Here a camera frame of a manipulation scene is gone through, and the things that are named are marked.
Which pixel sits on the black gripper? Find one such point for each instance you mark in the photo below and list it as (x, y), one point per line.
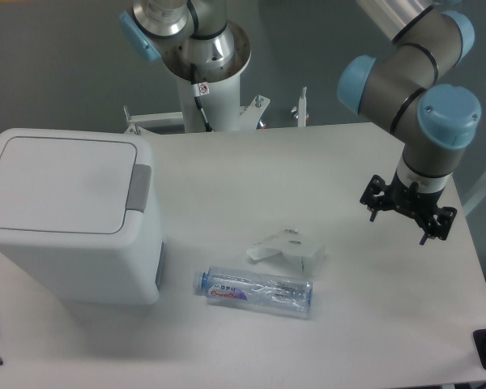
(435, 221)

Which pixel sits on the white trash can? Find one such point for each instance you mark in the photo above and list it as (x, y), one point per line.
(79, 213)

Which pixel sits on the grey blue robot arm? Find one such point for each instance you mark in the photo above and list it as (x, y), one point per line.
(402, 95)

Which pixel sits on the crumpled white paper carton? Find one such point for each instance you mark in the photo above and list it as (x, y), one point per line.
(303, 254)

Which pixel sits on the clear plastic water bottle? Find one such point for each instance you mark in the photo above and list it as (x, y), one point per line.
(248, 290)

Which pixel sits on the white frame bracket with bolt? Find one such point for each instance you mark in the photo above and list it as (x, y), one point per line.
(299, 113)

